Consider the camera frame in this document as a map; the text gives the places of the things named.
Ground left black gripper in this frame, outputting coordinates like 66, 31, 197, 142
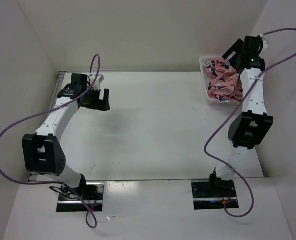
81, 86, 110, 112

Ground pink shark print shorts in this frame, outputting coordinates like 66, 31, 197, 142
203, 57, 243, 103

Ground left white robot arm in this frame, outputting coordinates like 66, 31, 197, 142
22, 73, 111, 200

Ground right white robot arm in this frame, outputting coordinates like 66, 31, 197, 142
207, 36, 274, 197

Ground white plastic basket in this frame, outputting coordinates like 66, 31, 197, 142
199, 55, 238, 106

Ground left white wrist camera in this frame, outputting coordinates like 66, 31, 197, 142
89, 74, 105, 91

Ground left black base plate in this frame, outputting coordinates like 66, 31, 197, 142
52, 181, 105, 213

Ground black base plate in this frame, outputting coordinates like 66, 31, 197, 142
52, 181, 105, 213
191, 180, 239, 210

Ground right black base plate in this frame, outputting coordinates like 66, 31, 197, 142
191, 180, 239, 210

